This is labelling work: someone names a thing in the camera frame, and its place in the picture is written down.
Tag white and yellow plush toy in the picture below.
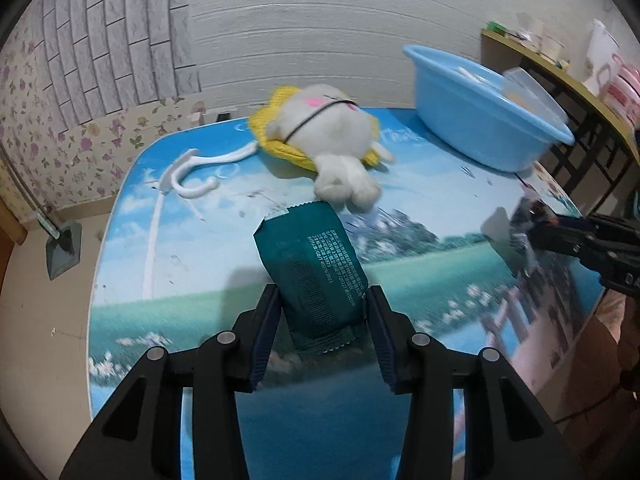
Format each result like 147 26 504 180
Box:
249 83 396 211

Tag wooden side shelf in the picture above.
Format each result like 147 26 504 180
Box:
481 27 640 216

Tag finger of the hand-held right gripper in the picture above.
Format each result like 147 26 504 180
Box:
547 214 600 232
530 224 597 267

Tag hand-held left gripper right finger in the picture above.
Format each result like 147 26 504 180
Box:
367 285 577 480

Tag pink plastic containers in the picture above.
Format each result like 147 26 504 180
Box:
605 55 640 122

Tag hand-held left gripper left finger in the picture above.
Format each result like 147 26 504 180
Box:
60 284 281 480

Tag white plastic jug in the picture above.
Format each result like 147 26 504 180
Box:
582 19 622 96

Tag white plastic hook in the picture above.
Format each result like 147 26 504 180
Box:
160 142 261 199

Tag blue plastic basin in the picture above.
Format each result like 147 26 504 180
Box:
402 44 576 173

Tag grey dustpan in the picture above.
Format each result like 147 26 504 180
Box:
0 142 84 281

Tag clear plastic container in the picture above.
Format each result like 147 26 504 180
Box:
502 67 569 126

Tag wooden door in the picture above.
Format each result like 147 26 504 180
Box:
0 160 27 247

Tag dark green snack packet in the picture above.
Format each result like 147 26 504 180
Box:
252 200 371 356

